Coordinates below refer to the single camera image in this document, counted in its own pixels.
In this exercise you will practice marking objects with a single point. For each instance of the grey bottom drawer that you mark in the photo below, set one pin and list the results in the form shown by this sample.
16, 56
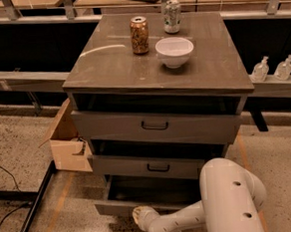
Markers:
123, 193

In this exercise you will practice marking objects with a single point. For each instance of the open cardboard box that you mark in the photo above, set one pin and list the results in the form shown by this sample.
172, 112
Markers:
69, 150

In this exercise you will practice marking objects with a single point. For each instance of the grey top drawer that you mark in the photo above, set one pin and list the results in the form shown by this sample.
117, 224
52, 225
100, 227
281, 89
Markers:
211, 120

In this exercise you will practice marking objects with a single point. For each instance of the black metal floor bar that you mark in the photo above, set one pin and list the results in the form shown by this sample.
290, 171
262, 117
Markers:
36, 202

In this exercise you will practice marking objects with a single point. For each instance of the grey drawer cabinet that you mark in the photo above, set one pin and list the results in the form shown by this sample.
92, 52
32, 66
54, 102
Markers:
108, 65

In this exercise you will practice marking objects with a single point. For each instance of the grey middle drawer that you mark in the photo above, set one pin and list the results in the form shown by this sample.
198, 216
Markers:
152, 159

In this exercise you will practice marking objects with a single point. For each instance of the grey metal railing beam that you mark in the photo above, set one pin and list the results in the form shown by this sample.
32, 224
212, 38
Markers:
32, 81

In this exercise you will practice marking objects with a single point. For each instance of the white ceramic bowl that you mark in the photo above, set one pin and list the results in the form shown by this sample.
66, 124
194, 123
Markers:
173, 52

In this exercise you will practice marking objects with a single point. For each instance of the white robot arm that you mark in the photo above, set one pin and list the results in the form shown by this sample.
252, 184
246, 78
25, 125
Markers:
231, 198

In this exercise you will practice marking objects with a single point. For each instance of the white green soda can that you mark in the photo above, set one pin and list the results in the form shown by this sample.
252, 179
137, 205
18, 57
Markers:
171, 16

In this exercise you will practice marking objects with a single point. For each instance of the grey drawer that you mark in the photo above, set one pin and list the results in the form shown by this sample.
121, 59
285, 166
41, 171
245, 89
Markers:
211, 120
123, 193
152, 159

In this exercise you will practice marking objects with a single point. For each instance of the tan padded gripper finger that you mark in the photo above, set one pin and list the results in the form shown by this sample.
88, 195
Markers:
140, 214

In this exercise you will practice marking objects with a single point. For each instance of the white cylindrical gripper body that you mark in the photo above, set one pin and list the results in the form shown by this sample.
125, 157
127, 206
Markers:
145, 216

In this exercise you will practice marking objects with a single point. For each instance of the clear sanitizer pump bottle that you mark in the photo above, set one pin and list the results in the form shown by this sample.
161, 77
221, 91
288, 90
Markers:
260, 71

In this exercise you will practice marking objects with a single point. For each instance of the brown patterned soda can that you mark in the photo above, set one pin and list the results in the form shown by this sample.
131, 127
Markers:
139, 35

